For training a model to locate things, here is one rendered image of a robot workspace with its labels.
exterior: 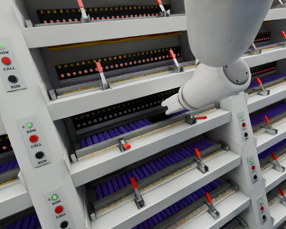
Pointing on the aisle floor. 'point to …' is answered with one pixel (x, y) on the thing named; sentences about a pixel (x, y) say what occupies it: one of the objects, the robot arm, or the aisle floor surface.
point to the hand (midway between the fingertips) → (168, 110)
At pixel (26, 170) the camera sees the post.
